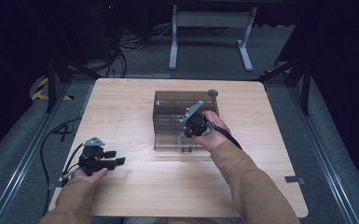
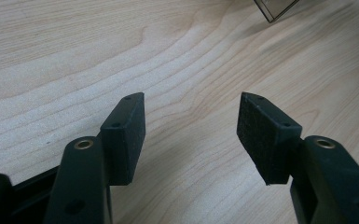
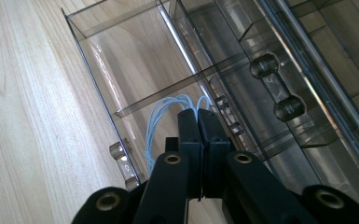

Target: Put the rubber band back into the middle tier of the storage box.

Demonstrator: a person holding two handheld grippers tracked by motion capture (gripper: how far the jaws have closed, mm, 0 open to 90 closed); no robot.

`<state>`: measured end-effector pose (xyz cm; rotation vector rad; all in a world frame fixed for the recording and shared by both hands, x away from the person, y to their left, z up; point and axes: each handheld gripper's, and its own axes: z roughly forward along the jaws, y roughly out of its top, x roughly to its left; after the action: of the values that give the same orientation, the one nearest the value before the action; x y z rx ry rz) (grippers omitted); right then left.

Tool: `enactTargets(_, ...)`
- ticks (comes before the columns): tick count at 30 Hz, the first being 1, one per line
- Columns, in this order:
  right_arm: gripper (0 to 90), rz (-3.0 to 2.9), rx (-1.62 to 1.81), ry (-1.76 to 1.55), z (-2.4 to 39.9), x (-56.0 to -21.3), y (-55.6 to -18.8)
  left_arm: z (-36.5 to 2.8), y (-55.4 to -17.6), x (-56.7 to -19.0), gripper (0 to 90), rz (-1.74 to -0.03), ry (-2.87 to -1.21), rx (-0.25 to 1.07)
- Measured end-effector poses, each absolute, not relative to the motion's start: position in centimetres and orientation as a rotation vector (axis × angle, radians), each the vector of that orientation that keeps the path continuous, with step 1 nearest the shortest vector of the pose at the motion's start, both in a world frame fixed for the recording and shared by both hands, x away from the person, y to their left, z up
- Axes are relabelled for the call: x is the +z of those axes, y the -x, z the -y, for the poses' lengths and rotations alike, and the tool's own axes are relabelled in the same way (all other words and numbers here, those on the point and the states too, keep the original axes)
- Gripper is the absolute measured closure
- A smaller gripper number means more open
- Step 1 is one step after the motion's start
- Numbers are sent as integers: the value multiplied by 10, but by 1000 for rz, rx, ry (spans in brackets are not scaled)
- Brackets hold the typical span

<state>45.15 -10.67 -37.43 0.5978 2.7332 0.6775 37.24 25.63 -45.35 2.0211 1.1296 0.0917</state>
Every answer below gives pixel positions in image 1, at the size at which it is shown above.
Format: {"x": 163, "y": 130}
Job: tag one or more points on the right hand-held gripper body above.
{"x": 196, "y": 126}

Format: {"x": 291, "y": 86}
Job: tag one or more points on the grey tape strip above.
{"x": 293, "y": 179}

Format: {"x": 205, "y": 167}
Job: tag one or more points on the aluminium floor rail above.
{"x": 21, "y": 168}
{"x": 326, "y": 161}

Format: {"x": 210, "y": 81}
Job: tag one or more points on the white metal table frame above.
{"x": 213, "y": 19}

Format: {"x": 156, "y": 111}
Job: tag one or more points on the yellow and black floor tape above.
{"x": 40, "y": 93}

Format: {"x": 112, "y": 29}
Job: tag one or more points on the black metal stand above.
{"x": 51, "y": 84}
{"x": 306, "y": 87}

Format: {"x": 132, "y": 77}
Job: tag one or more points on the person's left hand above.
{"x": 91, "y": 178}

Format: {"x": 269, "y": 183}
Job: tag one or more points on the brown transparent compartment box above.
{"x": 168, "y": 118}

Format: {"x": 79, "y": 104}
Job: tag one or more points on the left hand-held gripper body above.
{"x": 90, "y": 158}

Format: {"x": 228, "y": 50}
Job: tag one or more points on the person's right hand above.
{"x": 216, "y": 138}

